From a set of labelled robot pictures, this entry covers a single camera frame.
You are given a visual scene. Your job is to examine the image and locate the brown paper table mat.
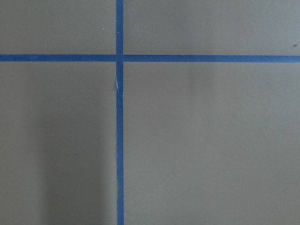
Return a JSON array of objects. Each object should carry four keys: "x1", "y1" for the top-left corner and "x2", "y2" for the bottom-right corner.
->
[{"x1": 0, "y1": 0, "x2": 300, "y2": 225}]

